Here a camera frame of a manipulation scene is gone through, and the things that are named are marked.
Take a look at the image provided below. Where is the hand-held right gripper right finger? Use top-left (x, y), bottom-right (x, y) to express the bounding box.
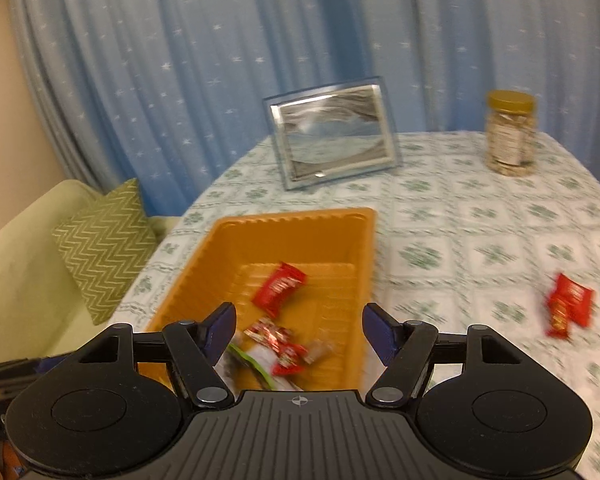
top-left (362, 302), bottom-right (532, 409)

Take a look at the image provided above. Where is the green zigzag cushion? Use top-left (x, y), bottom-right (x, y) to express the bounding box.
top-left (52, 177), bottom-right (160, 327)

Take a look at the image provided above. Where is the bright red snack packet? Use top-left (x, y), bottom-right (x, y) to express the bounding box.
top-left (251, 261), bottom-right (309, 321)

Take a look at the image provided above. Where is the blue star-print curtain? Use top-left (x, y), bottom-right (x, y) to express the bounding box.
top-left (7, 0), bottom-right (600, 217)

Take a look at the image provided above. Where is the green floral tablecloth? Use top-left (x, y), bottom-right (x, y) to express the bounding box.
top-left (114, 130), bottom-right (600, 480)

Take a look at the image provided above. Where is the green peanut snack packet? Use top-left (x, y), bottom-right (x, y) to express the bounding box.
top-left (222, 342), bottom-right (277, 392)

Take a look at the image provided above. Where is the glass picture frame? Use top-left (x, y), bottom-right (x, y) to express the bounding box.
top-left (262, 75), bottom-right (404, 191)

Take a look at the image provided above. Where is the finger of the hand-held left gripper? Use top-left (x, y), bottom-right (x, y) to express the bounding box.
top-left (0, 354), bottom-right (76, 389)

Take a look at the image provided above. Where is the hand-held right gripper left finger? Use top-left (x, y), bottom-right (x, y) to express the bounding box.
top-left (70, 302), bottom-right (238, 409)

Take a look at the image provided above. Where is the orange plastic basket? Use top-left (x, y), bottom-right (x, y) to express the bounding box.
top-left (142, 207), bottom-right (379, 397)

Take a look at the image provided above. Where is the shiny dark red snack packet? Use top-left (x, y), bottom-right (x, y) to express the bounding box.
top-left (243, 317), bottom-right (312, 378)

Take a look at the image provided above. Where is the clear nut jar, gold lid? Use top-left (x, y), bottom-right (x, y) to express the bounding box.
top-left (484, 89), bottom-right (537, 177)

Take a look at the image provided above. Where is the person's left hand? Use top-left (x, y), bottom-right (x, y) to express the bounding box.
top-left (0, 441), bottom-right (28, 480)

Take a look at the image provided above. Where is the pale green sofa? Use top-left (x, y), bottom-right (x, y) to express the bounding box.
top-left (0, 179), bottom-right (182, 368)

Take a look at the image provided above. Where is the small red snack packet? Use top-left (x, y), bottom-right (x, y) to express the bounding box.
top-left (544, 296), bottom-right (572, 340)

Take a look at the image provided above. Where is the large red snack packet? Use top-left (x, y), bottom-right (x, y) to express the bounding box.
top-left (550, 272), bottom-right (597, 331)

